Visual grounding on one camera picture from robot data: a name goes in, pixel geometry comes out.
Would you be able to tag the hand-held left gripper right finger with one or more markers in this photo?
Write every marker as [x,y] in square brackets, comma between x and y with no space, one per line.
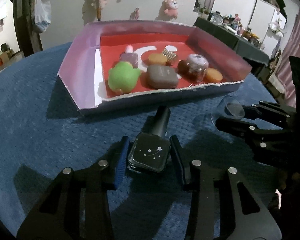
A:
[178,160]

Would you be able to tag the dark wooden door frame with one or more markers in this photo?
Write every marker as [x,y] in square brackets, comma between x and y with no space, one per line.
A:
[25,17]

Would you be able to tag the orange round toy cake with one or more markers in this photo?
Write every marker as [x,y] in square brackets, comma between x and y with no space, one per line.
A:
[213,75]
[157,58]

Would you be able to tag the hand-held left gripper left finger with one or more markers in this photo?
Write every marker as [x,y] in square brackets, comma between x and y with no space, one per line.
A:
[120,162]

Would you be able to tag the rounded compact case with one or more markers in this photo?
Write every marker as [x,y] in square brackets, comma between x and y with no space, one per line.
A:
[162,76]

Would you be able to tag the green squishy toy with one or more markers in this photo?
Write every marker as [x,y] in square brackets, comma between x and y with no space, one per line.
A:
[122,78]

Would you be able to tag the blue textured blanket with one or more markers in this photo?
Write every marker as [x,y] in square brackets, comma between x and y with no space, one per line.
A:
[40,117]

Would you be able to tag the purple cardboard box red inside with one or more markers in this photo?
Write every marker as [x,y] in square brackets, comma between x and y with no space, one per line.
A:
[85,55]

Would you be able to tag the small pink hanging item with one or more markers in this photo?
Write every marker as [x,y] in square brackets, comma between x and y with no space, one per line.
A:
[135,13]

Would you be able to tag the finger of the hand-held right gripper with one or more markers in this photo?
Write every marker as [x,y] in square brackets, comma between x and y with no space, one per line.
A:
[272,113]
[240,127]

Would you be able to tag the black nail polish bottle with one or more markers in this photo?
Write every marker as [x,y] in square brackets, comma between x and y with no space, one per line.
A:
[150,152]

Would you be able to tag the pink curtain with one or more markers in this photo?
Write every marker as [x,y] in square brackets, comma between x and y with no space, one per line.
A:
[295,55]

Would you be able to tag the glass bottle with red stopper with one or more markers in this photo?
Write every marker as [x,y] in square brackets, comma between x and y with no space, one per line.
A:
[192,70]

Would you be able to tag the gold ribbed hair comb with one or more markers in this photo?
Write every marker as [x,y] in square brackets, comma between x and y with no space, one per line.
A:
[170,55]

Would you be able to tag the translucent plastic bag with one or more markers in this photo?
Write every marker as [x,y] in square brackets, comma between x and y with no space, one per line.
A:
[43,15]

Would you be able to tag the clutter of small bottles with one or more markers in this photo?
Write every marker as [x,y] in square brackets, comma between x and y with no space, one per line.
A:
[230,22]

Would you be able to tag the clear glass cup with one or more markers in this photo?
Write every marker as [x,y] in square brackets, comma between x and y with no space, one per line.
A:
[227,105]

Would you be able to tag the pink nail polish bottle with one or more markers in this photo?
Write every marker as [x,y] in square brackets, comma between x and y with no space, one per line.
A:
[130,58]

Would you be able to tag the table with dark cloth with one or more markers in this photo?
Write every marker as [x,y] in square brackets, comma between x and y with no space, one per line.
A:
[240,47]

